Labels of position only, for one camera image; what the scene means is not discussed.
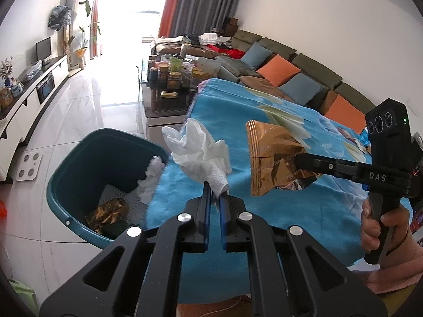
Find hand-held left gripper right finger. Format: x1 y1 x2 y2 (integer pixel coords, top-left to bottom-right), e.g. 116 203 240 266
218 192 388 317

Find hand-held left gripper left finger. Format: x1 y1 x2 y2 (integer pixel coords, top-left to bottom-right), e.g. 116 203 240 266
39 180 213 317

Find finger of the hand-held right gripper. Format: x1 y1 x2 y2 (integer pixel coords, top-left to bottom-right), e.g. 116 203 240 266
294 152 359 182

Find golden snack wrapper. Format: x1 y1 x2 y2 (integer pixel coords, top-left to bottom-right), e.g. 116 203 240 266
245 120 323 197
84 197 130 235

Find white tissue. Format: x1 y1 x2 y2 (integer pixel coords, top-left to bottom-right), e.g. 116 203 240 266
161 118 232 200
137 156 166 205

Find teal plastic bin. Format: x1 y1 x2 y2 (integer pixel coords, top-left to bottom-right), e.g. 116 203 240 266
46 128 169 250

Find person's right hand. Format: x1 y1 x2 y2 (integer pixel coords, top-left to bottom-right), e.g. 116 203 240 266
360 198 413 255

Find grey-blue cushion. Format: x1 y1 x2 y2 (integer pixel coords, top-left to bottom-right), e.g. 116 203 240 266
279 73 326 104

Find white foam fruit net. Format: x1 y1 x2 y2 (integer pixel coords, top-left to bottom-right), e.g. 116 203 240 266
99 185 149 228

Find olive green sofa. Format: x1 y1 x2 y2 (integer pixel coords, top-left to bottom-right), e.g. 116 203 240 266
211 29 390 136

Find blue printed blanket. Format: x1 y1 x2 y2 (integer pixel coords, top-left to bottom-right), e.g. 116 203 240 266
145 77 413 307

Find large orange cushion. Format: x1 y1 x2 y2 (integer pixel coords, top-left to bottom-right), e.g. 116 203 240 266
256 54 303 87

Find black glass coffee table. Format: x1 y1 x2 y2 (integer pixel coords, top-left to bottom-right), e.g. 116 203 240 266
140 54 199 136

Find light blue cushion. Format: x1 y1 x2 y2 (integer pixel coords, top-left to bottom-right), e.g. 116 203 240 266
241 42 276 71

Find group of glass jars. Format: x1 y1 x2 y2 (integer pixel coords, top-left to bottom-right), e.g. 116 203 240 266
147 56 219 100

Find brown cardboard boxes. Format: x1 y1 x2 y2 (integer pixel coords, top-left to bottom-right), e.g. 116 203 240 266
221 17 239 37

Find pile of clothes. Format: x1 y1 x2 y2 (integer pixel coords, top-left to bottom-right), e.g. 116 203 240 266
185 32 245 60

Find white bathroom scale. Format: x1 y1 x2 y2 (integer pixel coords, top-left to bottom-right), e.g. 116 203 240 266
16 153 43 181

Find grey curtain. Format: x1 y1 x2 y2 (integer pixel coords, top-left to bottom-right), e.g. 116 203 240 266
170 0 247 37

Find potted green plant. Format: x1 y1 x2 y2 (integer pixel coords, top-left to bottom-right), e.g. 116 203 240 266
68 0 101 70

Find green plastic stool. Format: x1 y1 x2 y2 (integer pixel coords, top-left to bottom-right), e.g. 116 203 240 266
7 279 37 317

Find wide orange curtain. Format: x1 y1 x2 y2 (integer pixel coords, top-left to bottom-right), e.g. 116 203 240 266
158 0 186 38

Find white TV cabinet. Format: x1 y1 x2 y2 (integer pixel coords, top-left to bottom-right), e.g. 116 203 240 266
0 54 69 182

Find narrow orange curtain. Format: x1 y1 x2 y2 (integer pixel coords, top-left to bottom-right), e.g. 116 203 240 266
90 0 101 58

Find clear plastic bag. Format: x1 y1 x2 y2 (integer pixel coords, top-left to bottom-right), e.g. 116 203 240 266
26 60 43 80

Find black monitor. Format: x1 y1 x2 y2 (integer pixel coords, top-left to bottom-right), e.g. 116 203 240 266
35 37 52 67

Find covered standing fan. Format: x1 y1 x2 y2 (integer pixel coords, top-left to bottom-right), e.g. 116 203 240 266
48 5 72 70

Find flower arrangement in vase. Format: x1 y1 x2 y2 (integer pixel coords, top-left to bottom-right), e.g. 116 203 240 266
0 56 14 86

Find picture frame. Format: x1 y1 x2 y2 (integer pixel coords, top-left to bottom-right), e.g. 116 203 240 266
0 86 14 109

